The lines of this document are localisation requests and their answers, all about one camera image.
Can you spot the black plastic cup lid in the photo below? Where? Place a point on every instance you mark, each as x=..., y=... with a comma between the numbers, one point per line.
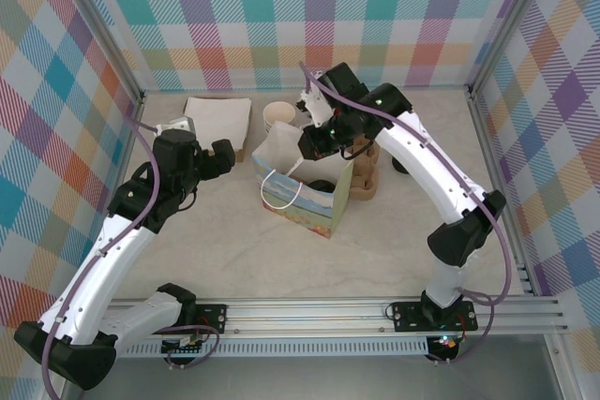
x=321, y=186

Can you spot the sky print paper gift bag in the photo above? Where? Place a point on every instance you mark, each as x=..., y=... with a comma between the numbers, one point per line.
x=319, y=212

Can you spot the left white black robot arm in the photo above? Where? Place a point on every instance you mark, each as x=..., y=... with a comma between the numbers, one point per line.
x=94, y=278

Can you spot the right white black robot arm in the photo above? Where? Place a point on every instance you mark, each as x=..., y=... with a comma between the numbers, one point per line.
x=422, y=152

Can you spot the white napkin stack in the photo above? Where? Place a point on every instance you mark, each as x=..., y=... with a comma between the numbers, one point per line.
x=220, y=114

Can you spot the stack of green paper cups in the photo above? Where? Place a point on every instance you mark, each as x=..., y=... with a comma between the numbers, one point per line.
x=279, y=112

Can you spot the brown cardboard cup carrier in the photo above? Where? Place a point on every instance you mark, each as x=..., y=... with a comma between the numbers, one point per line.
x=365, y=175

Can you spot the stack of black cup lids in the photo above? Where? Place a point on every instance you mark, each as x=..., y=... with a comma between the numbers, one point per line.
x=398, y=166

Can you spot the aluminium frame post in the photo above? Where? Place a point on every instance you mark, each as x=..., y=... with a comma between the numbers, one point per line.
x=100, y=30
x=511, y=20

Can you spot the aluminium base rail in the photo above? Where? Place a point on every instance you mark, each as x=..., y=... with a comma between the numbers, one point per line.
x=304, y=315

